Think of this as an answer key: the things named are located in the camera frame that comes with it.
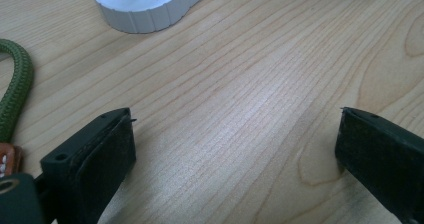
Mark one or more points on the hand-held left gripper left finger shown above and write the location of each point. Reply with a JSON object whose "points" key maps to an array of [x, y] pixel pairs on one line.
{"points": [[100, 157]]}

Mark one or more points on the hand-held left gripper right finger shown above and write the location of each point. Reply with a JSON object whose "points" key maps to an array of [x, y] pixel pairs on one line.
{"points": [[380, 150]]}

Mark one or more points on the white key stand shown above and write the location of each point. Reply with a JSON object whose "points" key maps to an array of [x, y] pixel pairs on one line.
{"points": [[143, 10]]}

